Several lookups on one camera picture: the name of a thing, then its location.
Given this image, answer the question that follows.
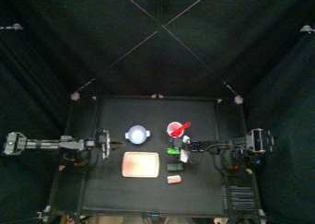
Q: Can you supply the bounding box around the light blue bowl with handles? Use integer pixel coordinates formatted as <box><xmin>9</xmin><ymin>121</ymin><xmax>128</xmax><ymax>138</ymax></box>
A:
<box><xmin>124</xmin><ymin>124</ymin><xmax>151</xmax><ymax>146</ymax></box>

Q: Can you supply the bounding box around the wooden square cutting board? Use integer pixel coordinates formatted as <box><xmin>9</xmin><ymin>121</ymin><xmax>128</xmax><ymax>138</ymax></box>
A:
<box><xmin>120</xmin><ymin>151</ymin><xmax>161</xmax><ymax>179</ymax></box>

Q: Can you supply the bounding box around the thin diagonal cord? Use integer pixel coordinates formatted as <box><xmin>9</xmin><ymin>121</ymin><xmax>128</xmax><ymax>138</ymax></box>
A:
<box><xmin>73</xmin><ymin>0</ymin><xmax>217</xmax><ymax>96</ymax></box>
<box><xmin>115</xmin><ymin>0</ymin><xmax>240</xmax><ymax>99</ymax></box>

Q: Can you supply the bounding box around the dark green toy sushi roll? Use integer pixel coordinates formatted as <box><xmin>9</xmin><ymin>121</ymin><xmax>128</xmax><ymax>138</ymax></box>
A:
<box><xmin>165</xmin><ymin>162</ymin><xmax>185</xmax><ymax>172</ymax></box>

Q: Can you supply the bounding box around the pink salmon toy sushi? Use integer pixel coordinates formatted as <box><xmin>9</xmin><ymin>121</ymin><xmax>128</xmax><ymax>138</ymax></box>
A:
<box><xmin>165</xmin><ymin>174</ymin><xmax>183</xmax><ymax>185</ymax></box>

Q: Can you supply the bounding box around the red toy spoon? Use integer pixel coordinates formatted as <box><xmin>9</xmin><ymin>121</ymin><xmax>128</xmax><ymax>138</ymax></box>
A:
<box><xmin>169</xmin><ymin>121</ymin><xmax>193</xmax><ymax>137</ymax></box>

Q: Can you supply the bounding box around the red toy cup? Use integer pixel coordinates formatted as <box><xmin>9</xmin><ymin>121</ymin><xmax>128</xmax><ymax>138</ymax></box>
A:
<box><xmin>165</xmin><ymin>121</ymin><xmax>185</xmax><ymax>138</ymax></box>

